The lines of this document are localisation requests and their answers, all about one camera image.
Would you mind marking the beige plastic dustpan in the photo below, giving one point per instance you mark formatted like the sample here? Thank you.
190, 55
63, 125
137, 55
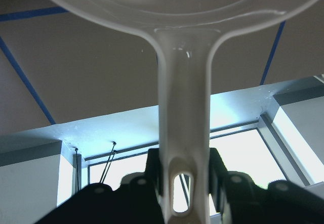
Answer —
185, 35

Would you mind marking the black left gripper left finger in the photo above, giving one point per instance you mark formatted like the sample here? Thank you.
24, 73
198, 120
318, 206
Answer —
135, 201

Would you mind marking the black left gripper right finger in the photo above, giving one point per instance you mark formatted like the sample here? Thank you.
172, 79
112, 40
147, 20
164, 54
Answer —
239, 200

